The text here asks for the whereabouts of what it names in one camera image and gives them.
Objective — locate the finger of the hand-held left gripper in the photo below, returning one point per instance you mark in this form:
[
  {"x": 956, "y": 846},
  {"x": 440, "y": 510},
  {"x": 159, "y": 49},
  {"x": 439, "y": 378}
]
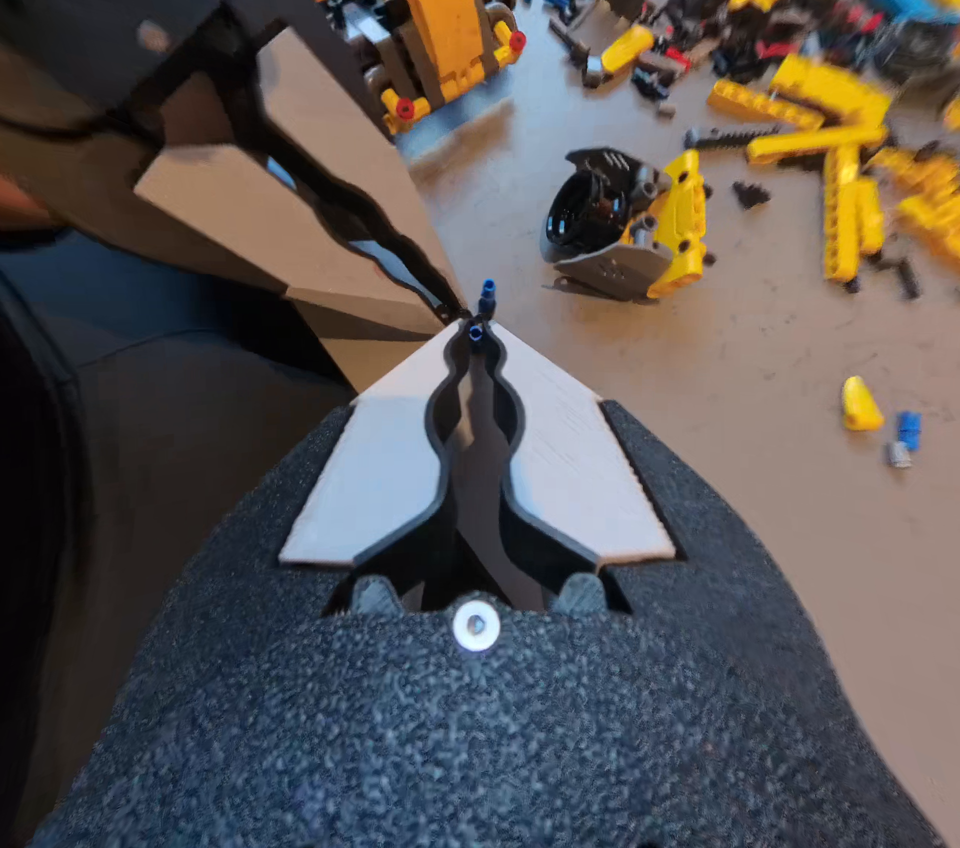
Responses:
[
  {"x": 345, "y": 135},
  {"x": 240, "y": 217}
]

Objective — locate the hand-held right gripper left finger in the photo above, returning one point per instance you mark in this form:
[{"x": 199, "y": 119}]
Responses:
[{"x": 375, "y": 480}]

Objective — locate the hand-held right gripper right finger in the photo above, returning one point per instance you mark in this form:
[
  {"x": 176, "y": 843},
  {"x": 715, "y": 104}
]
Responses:
[{"x": 585, "y": 480}]

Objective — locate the small grey pin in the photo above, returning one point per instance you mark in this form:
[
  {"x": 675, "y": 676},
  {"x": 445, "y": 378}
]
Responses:
[{"x": 898, "y": 455}]

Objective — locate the yellow toy brick car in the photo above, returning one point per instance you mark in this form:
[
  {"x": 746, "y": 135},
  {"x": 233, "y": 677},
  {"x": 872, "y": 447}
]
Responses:
[{"x": 427, "y": 0}]

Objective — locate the person's legs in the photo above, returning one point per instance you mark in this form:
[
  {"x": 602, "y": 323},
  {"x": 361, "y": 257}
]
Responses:
[{"x": 187, "y": 428}]

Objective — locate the yellow grey wheel assembly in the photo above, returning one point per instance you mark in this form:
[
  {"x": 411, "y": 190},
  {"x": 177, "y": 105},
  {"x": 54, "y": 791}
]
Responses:
[{"x": 675, "y": 225}]

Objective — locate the yellow wedge piece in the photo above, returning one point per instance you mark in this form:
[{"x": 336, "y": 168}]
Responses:
[{"x": 861, "y": 405}]

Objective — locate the short blue pin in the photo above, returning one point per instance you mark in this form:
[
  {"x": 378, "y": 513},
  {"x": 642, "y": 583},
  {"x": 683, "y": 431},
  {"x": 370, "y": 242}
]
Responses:
[{"x": 909, "y": 429}]

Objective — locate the small black connector piece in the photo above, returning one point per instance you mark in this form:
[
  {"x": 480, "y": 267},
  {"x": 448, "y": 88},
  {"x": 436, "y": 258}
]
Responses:
[{"x": 750, "y": 195}]

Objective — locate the pile of yellow beams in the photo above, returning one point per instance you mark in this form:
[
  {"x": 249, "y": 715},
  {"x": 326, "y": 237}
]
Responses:
[{"x": 840, "y": 217}]

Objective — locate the dark gear rack piece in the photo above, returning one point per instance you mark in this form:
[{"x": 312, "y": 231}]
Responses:
[{"x": 727, "y": 136}]

